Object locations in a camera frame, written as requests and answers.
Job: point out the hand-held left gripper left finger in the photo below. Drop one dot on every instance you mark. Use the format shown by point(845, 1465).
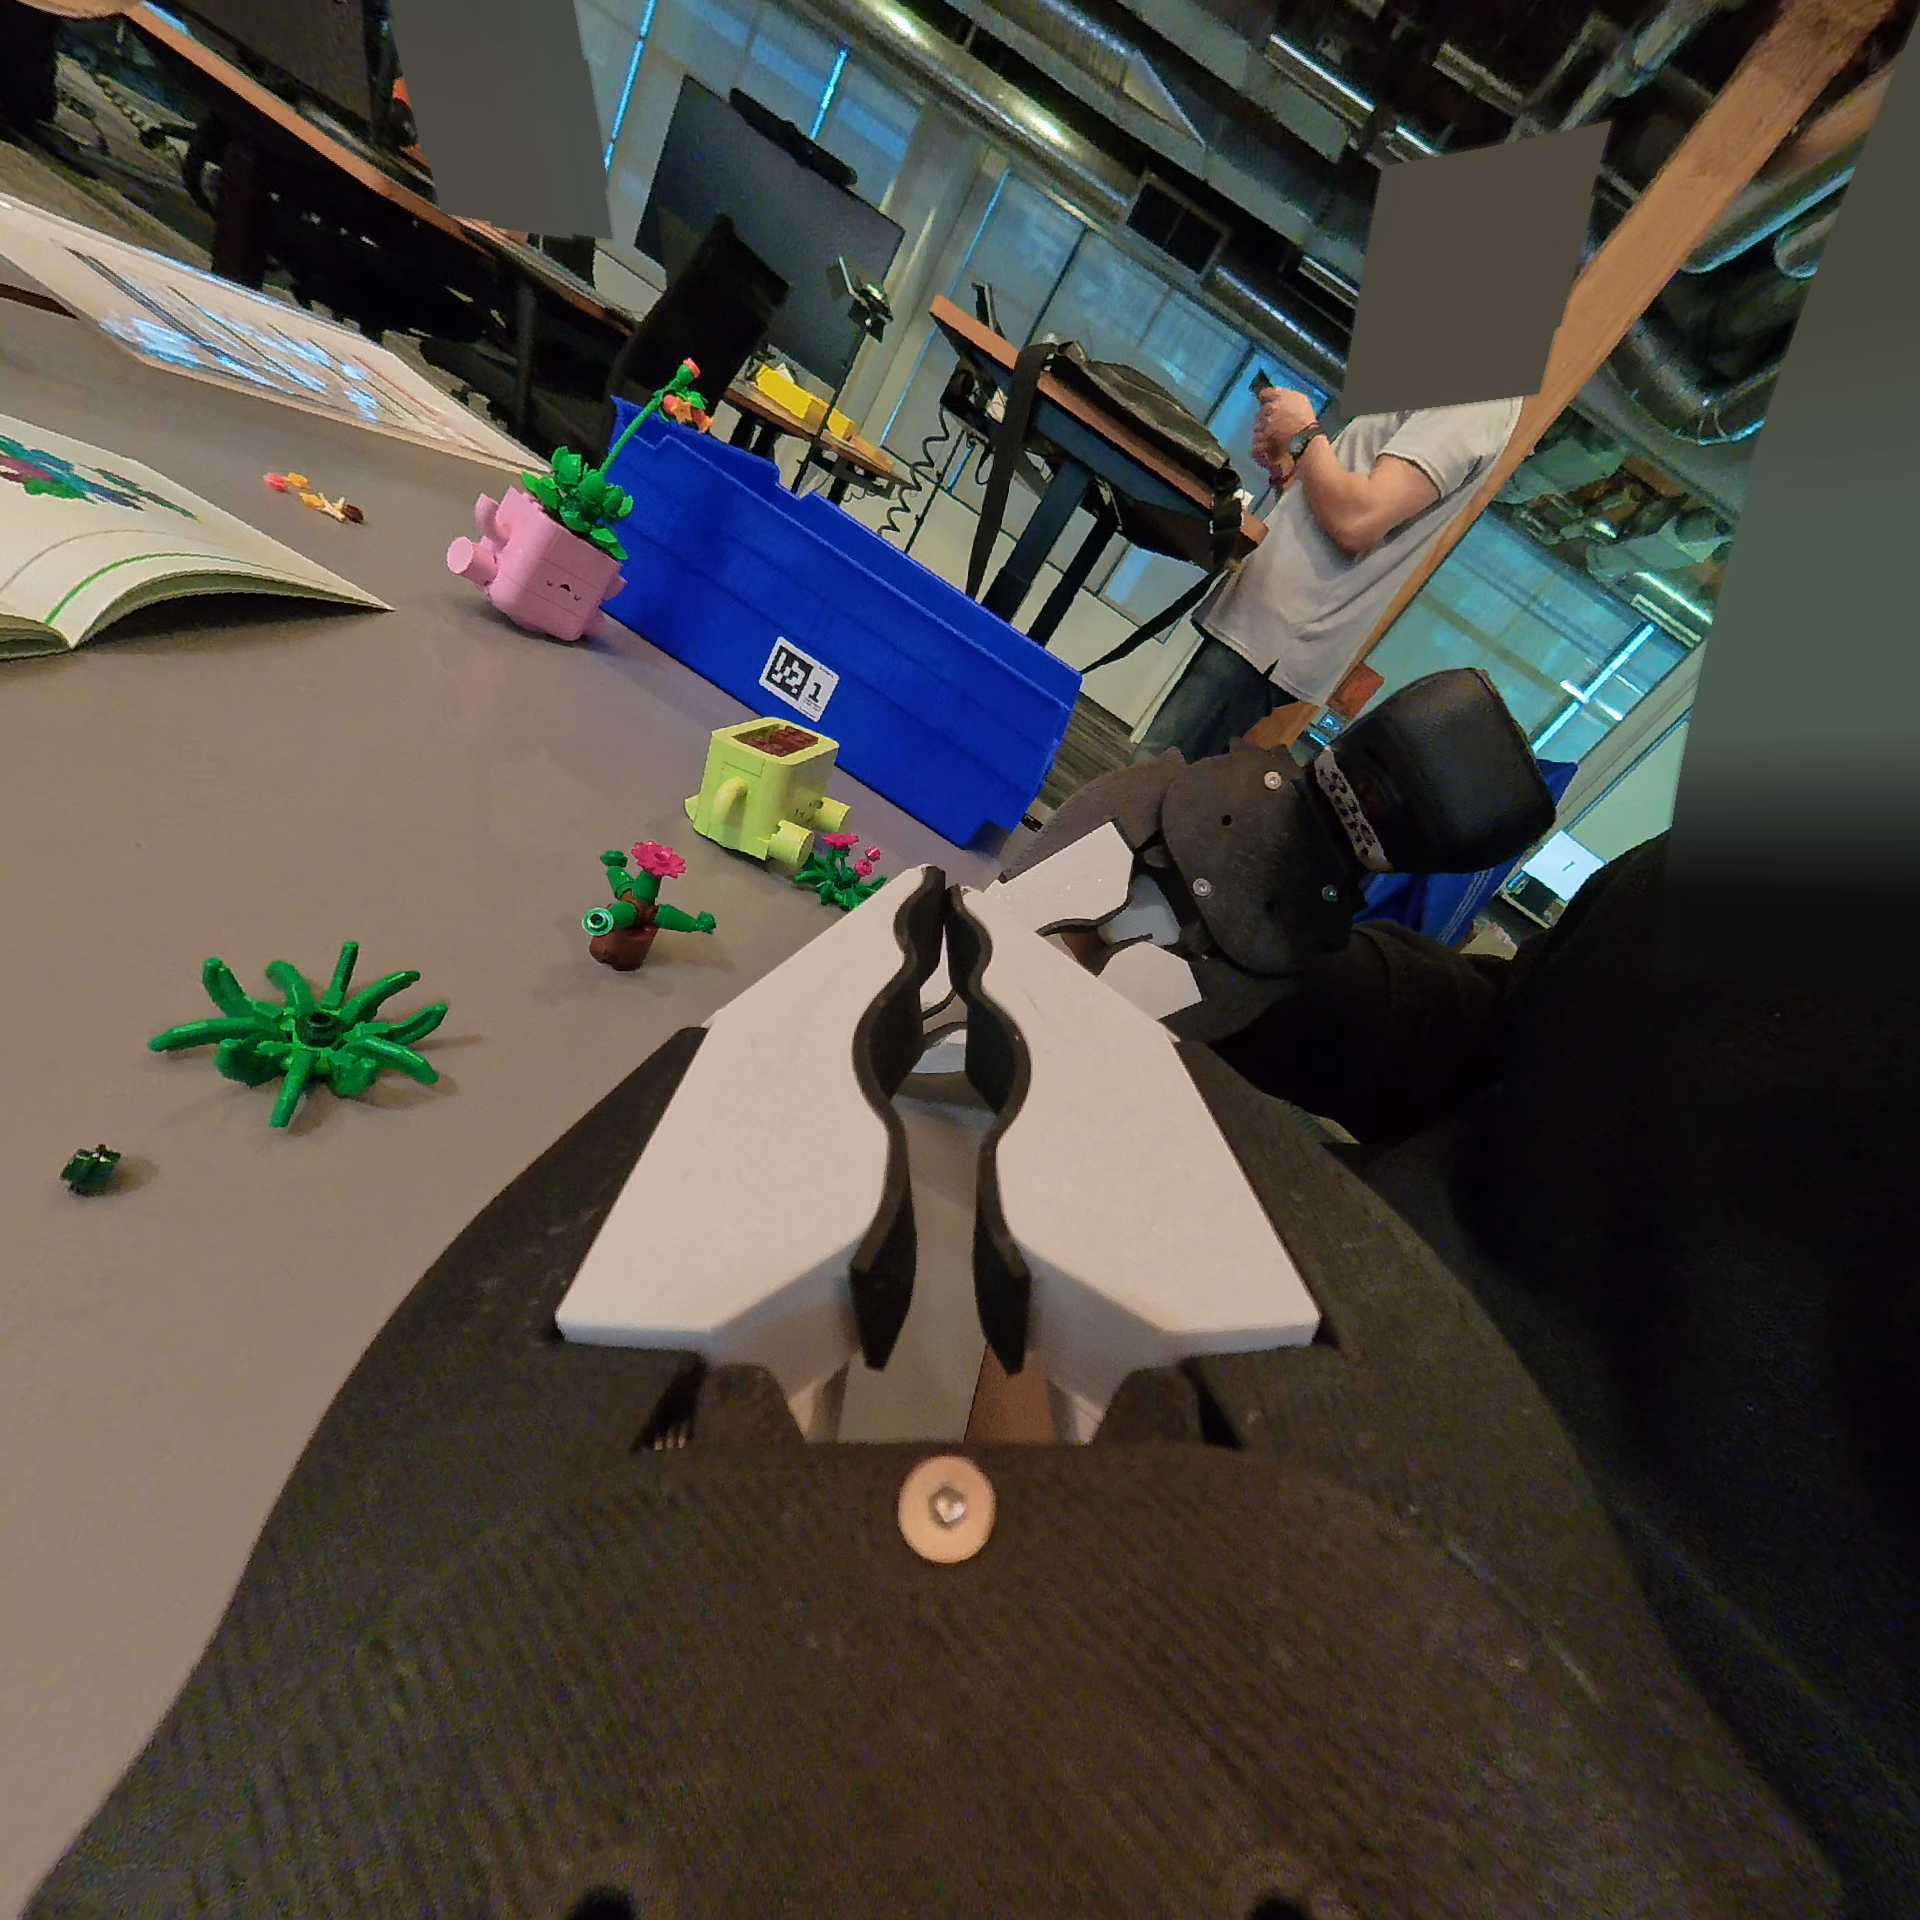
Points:
point(721, 1184)

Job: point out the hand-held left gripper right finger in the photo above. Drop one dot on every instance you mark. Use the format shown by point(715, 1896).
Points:
point(1171, 1200)

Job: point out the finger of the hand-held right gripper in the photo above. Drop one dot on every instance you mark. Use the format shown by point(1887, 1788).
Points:
point(1156, 974)
point(1074, 893)

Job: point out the green toy plant pink flowers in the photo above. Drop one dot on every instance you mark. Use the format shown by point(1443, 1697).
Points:
point(839, 879)

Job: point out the toy cactus pink flower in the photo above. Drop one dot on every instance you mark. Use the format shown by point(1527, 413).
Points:
point(622, 945)

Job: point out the blue plastic bin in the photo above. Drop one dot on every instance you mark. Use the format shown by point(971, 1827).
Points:
point(932, 661)

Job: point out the small lit screen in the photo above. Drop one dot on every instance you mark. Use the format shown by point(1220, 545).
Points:
point(1559, 870)

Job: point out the lime green toy pot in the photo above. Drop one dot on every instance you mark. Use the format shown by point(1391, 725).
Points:
point(735, 796)

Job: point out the green leafy toy plant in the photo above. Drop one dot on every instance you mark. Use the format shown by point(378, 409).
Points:
point(317, 1037)

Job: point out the black bag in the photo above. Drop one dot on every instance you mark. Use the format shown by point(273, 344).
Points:
point(1142, 421)

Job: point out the person's black jacket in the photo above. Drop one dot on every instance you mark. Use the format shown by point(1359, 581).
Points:
point(1724, 1200)

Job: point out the standing desk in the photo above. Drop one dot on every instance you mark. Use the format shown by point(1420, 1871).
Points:
point(974, 332)

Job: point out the yellow box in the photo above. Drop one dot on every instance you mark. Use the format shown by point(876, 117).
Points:
point(797, 393)

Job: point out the pink toy pot with plant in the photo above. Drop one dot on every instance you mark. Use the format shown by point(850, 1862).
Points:
point(541, 579)

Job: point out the dark green toy stud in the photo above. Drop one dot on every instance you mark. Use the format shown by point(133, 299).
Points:
point(93, 1172)

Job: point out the black office chair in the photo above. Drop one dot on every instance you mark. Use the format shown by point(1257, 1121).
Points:
point(706, 331)

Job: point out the small brown toy piece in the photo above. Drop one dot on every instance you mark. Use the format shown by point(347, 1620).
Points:
point(342, 511)

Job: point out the black television screen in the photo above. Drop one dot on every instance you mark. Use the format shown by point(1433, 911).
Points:
point(764, 181)

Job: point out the wooden beam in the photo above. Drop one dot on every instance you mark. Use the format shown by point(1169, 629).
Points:
point(1695, 166)

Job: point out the open instruction booklet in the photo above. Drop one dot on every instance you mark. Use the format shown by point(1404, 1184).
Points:
point(149, 557)

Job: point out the printed paper sheet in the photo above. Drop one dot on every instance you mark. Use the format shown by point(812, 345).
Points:
point(225, 331)

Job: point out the camera tripod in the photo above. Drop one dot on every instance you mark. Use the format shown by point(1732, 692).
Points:
point(867, 293)

